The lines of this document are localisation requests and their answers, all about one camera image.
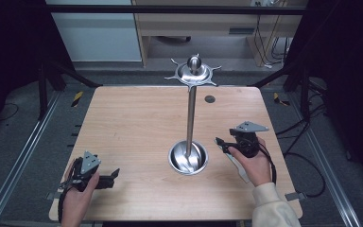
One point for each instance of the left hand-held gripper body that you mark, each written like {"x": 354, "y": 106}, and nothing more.
{"x": 89, "y": 162}

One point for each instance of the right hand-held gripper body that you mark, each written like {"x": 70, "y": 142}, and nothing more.
{"x": 248, "y": 143}

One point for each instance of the silver utensil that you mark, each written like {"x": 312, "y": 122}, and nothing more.
{"x": 243, "y": 174}

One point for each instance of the person's right hand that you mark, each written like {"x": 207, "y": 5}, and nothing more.
{"x": 258, "y": 168}

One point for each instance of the person's left hand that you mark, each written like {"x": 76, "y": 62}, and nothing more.
{"x": 74, "y": 203}

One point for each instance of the steel hook rack stand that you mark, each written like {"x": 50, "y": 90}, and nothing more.
{"x": 191, "y": 119}

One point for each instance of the dark round table grommet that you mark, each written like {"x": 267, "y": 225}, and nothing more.
{"x": 210, "y": 99}

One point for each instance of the yellow black tape piece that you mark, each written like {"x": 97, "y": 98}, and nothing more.
{"x": 279, "y": 99}
{"x": 77, "y": 98}

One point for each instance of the black curtain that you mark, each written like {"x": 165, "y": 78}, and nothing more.
{"x": 349, "y": 78}
{"x": 9, "y": 47}

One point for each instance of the light wooden desk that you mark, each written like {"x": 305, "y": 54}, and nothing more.
{"x": 201, "y": 23}

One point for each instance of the white cabinet panel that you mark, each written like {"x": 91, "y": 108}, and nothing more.
{"x": 97, "y": 34}

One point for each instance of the grey table bracket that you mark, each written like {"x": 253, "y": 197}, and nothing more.
{"x": 52, "y": 196}
{"x": 295, "y": 196}

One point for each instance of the aluminium floor rail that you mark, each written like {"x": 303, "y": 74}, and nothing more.
{"x": 15, "y": 164}
{"x": 327, "y": 164}

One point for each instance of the black metal frame stand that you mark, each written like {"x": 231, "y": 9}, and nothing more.
{"x": 304, "y": 91}
{"x": 42, "y": 91}

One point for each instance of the black horizontal frame bar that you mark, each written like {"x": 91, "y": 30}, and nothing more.
{"x": 170, "y": 9}

